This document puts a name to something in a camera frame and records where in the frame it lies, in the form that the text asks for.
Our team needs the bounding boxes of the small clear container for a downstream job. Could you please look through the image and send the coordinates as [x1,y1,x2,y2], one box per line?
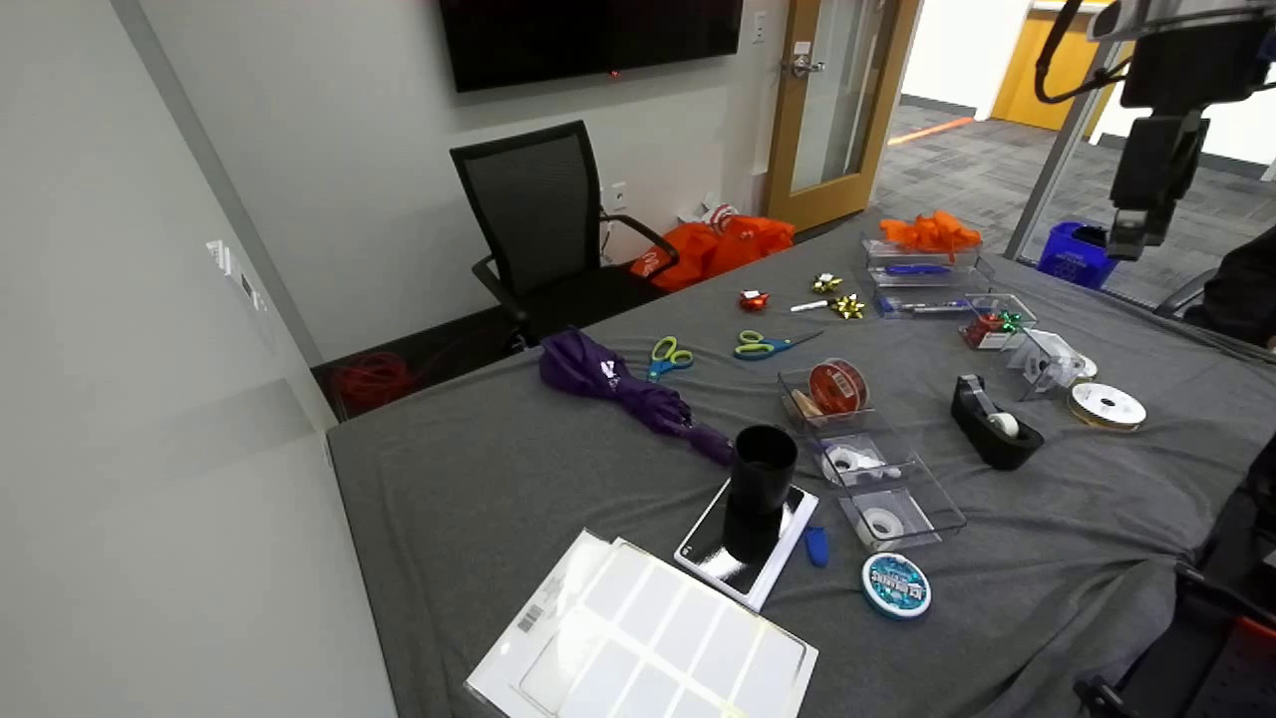
[776,357,869,428]

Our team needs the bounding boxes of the red gift bow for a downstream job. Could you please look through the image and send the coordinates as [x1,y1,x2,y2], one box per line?
[739,286,770,316]

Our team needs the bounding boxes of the orange cable coil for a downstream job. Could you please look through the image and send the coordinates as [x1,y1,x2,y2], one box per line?
[330,348,424,415]

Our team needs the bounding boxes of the blue small clip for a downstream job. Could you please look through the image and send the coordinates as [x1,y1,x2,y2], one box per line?
[803,526,830,567]

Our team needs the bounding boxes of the black office chair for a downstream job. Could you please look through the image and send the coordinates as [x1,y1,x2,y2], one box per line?
[452,121,678,348]

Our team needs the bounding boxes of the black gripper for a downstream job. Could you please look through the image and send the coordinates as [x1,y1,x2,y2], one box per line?
[1110,113,1210,259]

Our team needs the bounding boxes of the black tape dispenser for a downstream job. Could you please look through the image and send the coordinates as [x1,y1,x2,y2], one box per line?
[951,376,1041,470]

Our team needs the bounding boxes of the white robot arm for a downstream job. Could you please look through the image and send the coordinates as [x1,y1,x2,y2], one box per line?
[1034,0,1276,259]

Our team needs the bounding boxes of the white tray with black pad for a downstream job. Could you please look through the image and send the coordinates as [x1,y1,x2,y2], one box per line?
[674,482,816,610]

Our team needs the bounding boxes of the green yellow scissors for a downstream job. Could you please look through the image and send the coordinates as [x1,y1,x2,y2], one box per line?
[734,331,794,361]

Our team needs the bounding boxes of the blue bin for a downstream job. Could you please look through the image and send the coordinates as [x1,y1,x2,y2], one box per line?
[1037,219,1115,286]

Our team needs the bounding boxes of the orange plastic bag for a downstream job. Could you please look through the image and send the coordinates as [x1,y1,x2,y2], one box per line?
[628,215,798,292]

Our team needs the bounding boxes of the clear container with clips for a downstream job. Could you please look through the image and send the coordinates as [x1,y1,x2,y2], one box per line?
[816,435,900,492]

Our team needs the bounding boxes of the wooden door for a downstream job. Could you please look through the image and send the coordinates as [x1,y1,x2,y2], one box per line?
[763,0,921,232]

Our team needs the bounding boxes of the white label sheets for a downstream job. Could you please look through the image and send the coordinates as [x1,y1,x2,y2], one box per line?
[467,529,816,718]

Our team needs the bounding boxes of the black cup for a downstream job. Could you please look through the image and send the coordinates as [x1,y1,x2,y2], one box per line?
[725,428,798,558]

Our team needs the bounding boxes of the clear container with white tape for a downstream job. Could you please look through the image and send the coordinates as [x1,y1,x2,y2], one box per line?
[843,492,941,552]

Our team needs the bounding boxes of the wall mounted black television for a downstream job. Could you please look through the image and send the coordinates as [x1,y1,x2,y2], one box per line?
[434,0,743,90]

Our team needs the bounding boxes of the purple folded umbrella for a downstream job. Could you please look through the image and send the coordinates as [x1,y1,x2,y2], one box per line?
[540,331,734,466]

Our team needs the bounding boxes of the gold gift bow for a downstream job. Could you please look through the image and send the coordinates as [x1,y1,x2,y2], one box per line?
[830,295,867,319]
[810,270,846,295]

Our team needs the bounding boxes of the clear box with white ribbon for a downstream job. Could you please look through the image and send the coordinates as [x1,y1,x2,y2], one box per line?
[1010,325,1097,393]

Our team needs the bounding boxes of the orange tape roll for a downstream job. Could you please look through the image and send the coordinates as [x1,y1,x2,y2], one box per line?
[810,357,867,419]

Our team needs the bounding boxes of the clear tray with blue marker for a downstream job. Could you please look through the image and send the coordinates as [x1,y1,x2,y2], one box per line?
[869,259,978,292]

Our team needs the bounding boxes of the clear box with bows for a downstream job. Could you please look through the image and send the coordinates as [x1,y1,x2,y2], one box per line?
[965,295,1037,351]

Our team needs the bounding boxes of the blue green scissors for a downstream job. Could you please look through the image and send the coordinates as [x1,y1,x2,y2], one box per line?
[645,336,694,379]

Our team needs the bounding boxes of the white ribbon spool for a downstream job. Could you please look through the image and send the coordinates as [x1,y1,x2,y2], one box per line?
[1068,384,1150,428]

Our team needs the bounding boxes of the grey tablecloth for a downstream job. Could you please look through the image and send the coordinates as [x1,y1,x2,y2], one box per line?
[326,212,1276,718]

